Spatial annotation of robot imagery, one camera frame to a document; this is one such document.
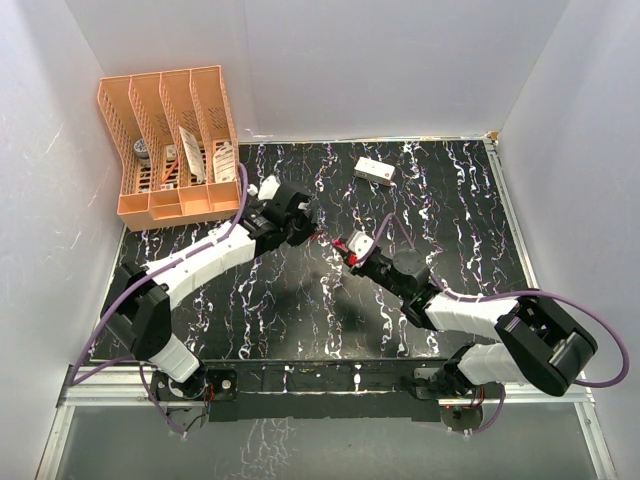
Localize pink strap keychain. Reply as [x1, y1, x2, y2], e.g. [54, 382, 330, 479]
[332, 239, 349, 255]

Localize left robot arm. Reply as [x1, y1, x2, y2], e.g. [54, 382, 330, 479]
[100, 176, 317, 399]

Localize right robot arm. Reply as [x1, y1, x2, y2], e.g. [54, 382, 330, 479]
[344, 248, 598, 398]

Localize white pouch in organizer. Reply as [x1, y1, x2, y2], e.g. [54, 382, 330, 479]
[212, 142, 236, 183]

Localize white cardboard box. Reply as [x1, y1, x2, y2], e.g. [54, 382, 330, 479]
[354, 157, 395, 186]

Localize white packet in organizer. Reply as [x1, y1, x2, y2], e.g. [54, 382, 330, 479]
[179, 127, 206, 183]

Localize orange plastic file organizer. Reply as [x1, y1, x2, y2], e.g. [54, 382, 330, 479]
[97, 65, 241, 232]

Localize round tin in organizer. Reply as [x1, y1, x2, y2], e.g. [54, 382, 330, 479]
[133, 138, 150, 161]

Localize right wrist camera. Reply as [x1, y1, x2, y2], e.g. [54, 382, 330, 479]
[346, 231, 374, 266]

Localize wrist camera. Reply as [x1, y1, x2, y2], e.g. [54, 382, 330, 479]
[346, 231, 374, 266]
[248, 175, 281, 201]

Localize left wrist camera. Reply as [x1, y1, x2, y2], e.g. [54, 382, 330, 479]
[248, 175, 281, 201]

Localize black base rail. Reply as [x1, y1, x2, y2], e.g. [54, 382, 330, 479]
[149, 357, 506, 424]

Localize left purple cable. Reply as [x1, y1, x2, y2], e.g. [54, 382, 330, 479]
[69, 162, 251, 441]

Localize purple cable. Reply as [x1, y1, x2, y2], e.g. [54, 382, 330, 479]
[374, 213, 631, 436]
[69, 162, 251, 441]

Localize aluminium frame rail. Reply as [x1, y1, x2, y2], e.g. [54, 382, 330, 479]
[37, 364, 617, 479]

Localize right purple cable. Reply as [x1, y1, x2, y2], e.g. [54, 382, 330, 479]
[374, 213, 631, 436]

